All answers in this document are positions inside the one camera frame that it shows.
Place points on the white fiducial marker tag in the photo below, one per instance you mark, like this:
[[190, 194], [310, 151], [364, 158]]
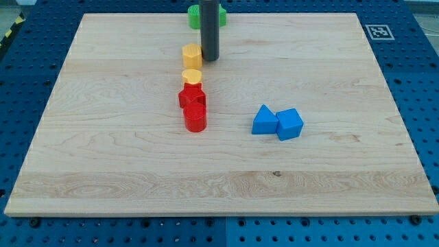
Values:
[[379, 32]]

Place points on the green block left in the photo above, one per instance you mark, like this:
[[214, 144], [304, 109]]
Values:
[[193, 14]]

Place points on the red star block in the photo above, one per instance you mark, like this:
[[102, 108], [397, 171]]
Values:
[[191, 93]]

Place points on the red cylinder block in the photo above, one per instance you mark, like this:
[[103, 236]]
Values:
[[195, 117]]

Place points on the blue cube block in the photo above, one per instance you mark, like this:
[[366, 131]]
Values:
[[290, 124]]

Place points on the green block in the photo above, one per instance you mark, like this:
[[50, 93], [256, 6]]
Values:
[[193, 14], [222, 16]]

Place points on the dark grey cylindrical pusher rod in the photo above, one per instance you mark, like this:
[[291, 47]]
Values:
[[209, 29]]

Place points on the green block right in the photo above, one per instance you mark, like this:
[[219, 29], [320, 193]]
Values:
[[222, 16]]

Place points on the yellow hexagon block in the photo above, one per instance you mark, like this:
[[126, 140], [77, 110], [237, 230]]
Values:
[[192, 56]]

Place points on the yellow heart block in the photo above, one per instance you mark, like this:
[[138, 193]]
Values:
[[191, 76]]

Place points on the blue triangle block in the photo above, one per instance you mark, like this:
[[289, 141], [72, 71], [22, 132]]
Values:
[[265, 122]]

